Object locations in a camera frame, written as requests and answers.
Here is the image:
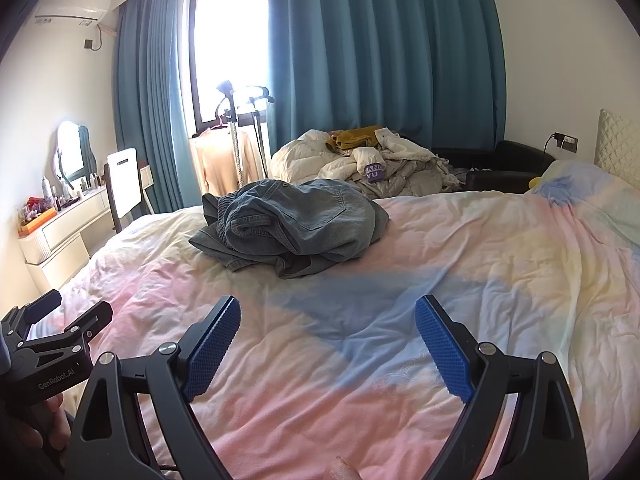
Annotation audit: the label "cream dressing table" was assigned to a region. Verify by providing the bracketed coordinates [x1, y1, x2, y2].
[17, 165, 154, 282]

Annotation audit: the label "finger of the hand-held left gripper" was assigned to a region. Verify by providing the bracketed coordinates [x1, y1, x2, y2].
[17, 300, 114, 361]
[0, 289, 63, 349]

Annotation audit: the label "beige quilted headboard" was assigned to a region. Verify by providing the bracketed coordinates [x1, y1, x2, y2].
[595, 108, 640, 182]

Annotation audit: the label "person's right hand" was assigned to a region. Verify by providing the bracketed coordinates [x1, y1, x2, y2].
[327, 455, 364, 480]

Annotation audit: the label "window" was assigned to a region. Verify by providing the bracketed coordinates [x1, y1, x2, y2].
[189, 0, 269, 137]

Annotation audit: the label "narrow teal curtain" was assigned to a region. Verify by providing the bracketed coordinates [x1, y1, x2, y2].
[114, 0, 207, 214]

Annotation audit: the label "wavy vanity mirror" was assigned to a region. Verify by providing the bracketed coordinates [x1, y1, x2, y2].
[54, 121, 99, 184]

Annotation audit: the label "pastel patterned duvet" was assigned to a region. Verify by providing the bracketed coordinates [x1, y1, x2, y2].
[27, 160, 640, 480]

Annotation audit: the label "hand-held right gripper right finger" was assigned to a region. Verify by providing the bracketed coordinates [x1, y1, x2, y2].
[414, 294, 591, 480]

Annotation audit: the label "garment steamer stand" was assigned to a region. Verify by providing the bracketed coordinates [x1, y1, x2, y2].
[215, 80, 274, 187]

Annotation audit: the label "mustard yellow garment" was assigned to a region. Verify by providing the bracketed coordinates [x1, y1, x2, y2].
[327, 126, 389, 154]

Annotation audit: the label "wide teal curtain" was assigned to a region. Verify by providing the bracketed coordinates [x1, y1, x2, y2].
[265, 0, 508, 161]

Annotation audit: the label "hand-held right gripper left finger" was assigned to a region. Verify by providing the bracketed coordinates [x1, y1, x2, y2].
[65, 295, 242, 480]

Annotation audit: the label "person's left hand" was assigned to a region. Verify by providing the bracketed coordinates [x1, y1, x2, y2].
[11, 392, 74, 458]

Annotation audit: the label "white air conditioner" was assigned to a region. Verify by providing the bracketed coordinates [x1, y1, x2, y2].
[34, 0, 113, 28]

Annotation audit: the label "black leather sofa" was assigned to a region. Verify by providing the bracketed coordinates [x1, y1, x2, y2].
[430, 140, 557, 194]

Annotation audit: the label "blue denim jeans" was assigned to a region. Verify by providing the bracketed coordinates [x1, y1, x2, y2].
[202, 178, 391, 272]

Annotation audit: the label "white down jacket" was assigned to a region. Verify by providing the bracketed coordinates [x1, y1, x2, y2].
[270, 129, 358, 186]

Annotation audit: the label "orange tray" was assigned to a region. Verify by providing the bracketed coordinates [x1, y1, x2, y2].
[19, 208, 59, 236]

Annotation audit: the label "white backed chair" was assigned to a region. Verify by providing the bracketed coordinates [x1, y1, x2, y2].
[103, 148, 154, 234]

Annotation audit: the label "pile of light clothes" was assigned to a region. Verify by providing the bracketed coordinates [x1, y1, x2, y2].
[320, 130, 467, 197]

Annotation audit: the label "peach sweater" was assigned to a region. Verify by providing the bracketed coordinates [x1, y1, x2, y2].
[192, 127, 251, 196]

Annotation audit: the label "row of cosmetic bottles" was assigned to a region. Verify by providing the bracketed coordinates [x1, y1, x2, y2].
[42, 172, 108, 207]

